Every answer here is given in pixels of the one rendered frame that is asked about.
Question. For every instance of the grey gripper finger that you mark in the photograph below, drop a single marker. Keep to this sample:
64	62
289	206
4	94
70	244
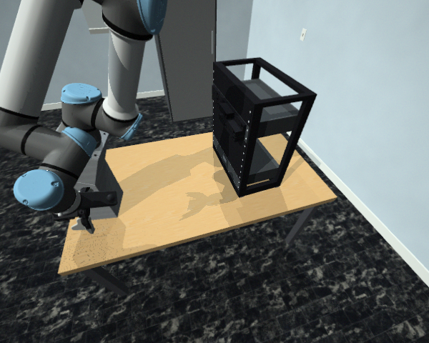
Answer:
84	223
86	189

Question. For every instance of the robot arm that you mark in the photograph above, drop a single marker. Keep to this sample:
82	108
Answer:
29	63

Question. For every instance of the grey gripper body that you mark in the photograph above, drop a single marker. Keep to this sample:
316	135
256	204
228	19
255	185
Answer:
77	213

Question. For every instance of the black server rack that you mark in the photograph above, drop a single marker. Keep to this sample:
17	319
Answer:
240	118

